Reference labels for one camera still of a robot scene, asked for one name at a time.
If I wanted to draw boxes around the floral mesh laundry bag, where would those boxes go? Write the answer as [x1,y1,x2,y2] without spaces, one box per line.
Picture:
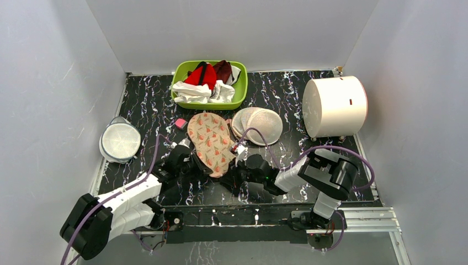
[187,112,236,178]

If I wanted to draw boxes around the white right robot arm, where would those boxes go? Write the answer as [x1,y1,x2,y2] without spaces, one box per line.
[220,148,358,229]

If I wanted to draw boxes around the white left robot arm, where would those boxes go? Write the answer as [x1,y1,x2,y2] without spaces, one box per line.
[60,139,208,264]

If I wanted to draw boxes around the white mesh laundry bag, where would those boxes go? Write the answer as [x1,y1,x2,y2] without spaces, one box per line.
[231,107,283,145]

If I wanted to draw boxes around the grey round mesh laundry bag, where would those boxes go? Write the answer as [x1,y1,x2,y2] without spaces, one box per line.
[99,116,141,164]

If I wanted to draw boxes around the small pink block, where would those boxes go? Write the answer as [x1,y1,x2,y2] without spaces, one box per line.
[174,118,188,130]

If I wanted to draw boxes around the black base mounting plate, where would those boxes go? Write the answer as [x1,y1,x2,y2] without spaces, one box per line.
[129,203,334,250]

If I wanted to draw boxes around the white crumpled garment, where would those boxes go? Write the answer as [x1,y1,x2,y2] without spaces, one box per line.
[172,80,235,104]

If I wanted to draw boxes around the red black garment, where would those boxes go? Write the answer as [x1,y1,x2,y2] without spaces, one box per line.
[184,61,217,90]

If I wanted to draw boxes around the green plastic basin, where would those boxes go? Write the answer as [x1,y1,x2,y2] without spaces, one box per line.
[172,60,248,110]

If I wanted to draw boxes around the white cylindrical drum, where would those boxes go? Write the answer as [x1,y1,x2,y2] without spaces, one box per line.
[302,76,368,138]

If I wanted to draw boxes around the dark red white garment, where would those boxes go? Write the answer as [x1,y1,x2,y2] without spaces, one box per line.
[213,60,242,86]

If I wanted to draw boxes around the aluminium frame rail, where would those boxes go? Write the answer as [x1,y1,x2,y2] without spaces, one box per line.
[71,209,402,235]

